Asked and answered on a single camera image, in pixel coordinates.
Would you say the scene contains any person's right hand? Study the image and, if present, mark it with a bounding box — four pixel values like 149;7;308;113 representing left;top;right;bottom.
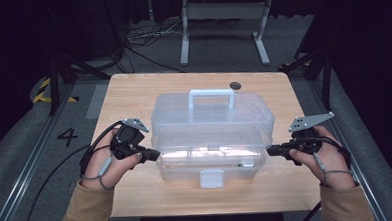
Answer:
287;123;360;192

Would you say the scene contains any white metal table frame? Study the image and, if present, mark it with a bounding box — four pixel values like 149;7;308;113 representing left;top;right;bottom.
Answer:
177;0;277;71

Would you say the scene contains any grey wrist lanyard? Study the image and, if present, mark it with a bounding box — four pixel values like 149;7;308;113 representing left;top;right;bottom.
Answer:
79;155;117;192
312;150;355;187

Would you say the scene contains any black metal stand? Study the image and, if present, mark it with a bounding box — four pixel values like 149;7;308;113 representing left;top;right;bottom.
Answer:
45;49;114;118
276;46;336;100

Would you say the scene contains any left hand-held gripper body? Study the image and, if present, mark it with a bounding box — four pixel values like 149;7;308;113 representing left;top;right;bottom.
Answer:
109;117;152;161

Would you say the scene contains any black curtain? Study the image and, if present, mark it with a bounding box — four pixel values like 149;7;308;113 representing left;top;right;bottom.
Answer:
308;0;392;189
0;0;59;157

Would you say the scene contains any bundle of floor cables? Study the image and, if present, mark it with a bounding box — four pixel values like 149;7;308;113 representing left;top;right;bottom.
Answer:
112;16;187;77

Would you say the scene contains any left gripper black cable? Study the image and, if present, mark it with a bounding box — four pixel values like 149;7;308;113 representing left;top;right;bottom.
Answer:
16;119;131;221

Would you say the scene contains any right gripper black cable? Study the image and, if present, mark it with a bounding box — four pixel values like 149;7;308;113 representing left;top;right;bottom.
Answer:
294;134;356;221

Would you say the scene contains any clear plastic storage box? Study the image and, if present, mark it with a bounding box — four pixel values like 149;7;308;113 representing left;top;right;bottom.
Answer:
148;85;278;192

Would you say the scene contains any left grey wrist lanyard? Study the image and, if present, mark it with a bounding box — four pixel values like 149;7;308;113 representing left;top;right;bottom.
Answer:
79;155;117;192

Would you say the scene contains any person's left hand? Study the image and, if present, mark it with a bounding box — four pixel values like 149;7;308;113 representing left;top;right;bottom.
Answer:
78;127;145;192

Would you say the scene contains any right grey wrist lanyard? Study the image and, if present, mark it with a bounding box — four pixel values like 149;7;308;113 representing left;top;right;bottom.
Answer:
312;150;355;187

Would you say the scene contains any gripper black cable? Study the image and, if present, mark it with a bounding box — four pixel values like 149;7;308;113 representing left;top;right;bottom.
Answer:
294;134;356;221
16;119;131;221

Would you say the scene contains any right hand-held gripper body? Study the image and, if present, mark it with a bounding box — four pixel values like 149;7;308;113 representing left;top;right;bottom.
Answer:
286;110;337;155

